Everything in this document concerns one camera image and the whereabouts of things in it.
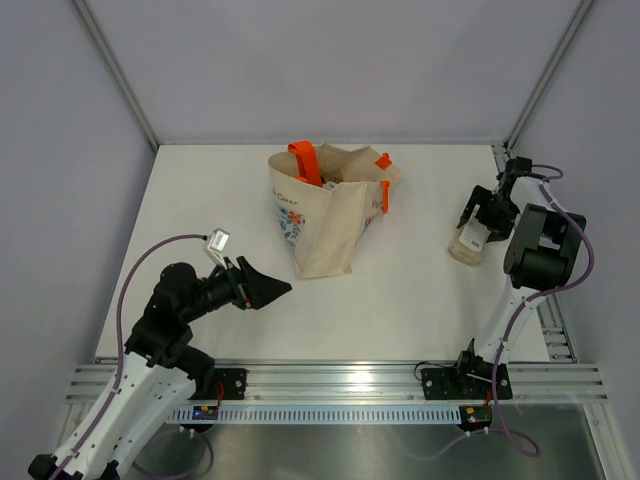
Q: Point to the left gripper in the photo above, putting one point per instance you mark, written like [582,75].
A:
[250,288]

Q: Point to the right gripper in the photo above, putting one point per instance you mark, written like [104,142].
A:
[499,228]

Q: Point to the canvas bag orange handles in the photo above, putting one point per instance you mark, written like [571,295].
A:
[322,227]

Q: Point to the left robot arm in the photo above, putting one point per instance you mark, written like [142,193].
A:
[157,370]

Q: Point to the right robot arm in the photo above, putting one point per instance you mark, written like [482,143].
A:
[543,244]

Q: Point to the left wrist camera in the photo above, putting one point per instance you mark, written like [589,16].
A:
[214,245]

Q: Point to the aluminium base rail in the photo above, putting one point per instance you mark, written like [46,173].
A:
[395,382]

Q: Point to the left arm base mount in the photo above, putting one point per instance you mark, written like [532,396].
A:
[224,383]

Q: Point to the right aluminium frame post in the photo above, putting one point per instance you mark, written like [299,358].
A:
[544,80]

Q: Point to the aluminium frame post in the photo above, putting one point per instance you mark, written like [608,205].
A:
[90,24]
[544,80]

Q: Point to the white slotted cable duct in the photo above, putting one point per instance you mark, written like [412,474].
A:
[317,415]

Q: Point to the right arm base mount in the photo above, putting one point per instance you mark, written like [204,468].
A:
[446,383]

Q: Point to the left aluminium frame post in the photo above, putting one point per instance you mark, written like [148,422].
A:
[90,24]

